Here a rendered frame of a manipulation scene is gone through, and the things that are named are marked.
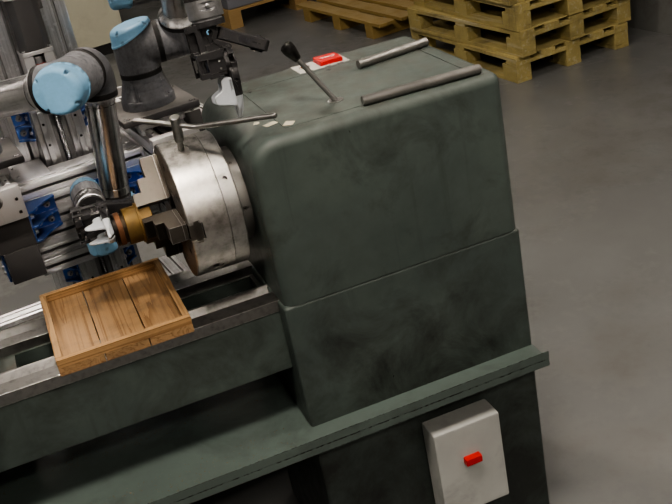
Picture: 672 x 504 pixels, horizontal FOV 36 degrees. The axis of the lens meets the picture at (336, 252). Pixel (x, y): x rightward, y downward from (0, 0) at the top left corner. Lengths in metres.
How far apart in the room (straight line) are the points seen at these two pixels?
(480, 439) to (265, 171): 0.89
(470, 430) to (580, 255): 1.74
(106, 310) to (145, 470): 0.38
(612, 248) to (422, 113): 2.07
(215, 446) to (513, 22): 4.14
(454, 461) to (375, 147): 0.83
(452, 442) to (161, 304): 0.78
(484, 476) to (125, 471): 0.88
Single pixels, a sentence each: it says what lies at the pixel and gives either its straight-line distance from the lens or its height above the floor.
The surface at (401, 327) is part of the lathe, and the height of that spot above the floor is 0.72.
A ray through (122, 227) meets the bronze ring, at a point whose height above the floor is 1.09.
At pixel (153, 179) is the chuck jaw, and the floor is 1.16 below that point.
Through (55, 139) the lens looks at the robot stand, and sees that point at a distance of 2.97.
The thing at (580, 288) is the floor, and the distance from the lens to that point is 3.94.
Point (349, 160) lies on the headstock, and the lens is 2.22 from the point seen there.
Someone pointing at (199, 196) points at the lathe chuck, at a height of 1.15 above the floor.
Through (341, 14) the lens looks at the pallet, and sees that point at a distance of 8.11.
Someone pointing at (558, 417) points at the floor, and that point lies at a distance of 3.28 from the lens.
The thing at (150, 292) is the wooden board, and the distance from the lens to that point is 2.48.
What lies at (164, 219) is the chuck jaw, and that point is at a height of 1.10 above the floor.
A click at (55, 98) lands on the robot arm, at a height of 1.36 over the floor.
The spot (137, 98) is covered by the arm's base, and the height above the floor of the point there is 1.20.
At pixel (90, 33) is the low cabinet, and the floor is 0.21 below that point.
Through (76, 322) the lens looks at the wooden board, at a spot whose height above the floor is 0.88.
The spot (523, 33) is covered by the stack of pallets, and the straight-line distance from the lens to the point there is 6.16.
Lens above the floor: 1.95
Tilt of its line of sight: 26 degrees down
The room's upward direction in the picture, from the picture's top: 11 degrees counter-clockwise
